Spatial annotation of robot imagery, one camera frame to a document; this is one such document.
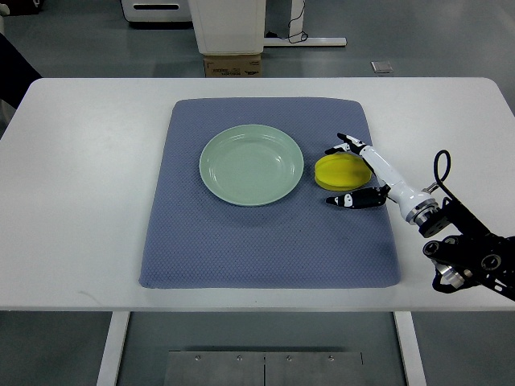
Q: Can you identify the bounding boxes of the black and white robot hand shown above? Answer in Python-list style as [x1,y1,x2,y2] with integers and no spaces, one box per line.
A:
[325,133,439,225]

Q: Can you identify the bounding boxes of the yellow starfruit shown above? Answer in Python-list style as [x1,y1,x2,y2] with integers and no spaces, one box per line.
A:
[314,153,372,191]

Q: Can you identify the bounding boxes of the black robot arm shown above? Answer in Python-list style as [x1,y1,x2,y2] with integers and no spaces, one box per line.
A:
[417,150,514,300]

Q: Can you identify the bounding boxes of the grey floor socket plate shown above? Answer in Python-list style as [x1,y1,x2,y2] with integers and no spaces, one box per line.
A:
[370,61,394,74]

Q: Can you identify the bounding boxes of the light green plate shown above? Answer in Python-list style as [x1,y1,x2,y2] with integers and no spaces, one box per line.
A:
[199,125,304,207]

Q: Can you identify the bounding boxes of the white desk foot bar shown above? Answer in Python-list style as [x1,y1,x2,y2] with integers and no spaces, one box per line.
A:
[264,0,348,47]

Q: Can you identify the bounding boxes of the blue textured mat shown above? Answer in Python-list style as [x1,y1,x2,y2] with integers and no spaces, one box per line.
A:
[139,97,401,289]

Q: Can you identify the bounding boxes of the cardboard box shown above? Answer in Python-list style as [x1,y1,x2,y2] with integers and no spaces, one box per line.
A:
[203,54,262,78]

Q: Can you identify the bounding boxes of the white cabinet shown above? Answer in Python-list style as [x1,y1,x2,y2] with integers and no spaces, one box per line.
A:
[188,0,266,55]

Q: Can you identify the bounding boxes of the white appliance with slot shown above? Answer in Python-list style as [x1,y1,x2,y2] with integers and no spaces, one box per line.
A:
[120,0,192,23]

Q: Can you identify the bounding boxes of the black cable on floor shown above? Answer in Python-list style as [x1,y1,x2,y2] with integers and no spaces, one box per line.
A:
[265,0,310,44]

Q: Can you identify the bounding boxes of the metal base plate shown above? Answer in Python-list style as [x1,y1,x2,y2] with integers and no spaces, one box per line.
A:
[164,351,367,385]

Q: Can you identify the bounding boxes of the white table frame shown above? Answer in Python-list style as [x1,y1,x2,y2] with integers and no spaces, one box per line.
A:
[97,311,427,385]

